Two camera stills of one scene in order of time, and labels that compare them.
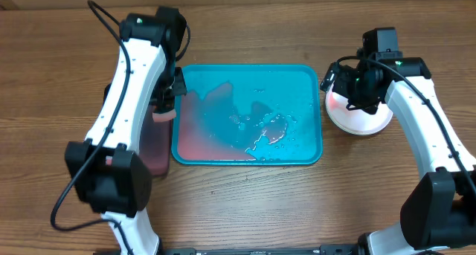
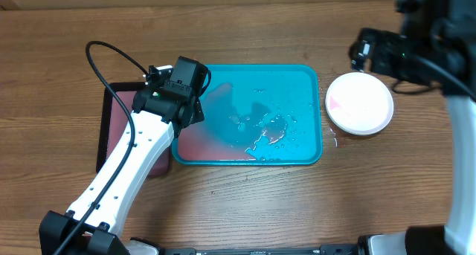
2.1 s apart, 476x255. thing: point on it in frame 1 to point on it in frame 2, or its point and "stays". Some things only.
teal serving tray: (248, 114) stays
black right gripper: (349, 88) to (357, 52)
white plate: (358, 121) stays
